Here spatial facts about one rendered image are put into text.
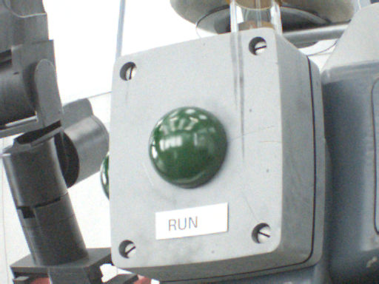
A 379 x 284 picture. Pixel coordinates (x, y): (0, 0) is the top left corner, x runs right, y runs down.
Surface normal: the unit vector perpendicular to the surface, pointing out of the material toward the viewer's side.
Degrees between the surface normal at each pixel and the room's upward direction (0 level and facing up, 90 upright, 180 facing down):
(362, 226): 90
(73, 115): 91
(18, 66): 111
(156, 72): 90
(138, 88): 90
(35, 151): 106
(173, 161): 118
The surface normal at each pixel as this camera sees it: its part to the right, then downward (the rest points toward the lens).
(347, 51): -0.99, -0.04
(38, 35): 0.89, -0.15
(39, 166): 0.38, 0.04
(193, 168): 0.07, 0.43
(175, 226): -0.50, -0.26
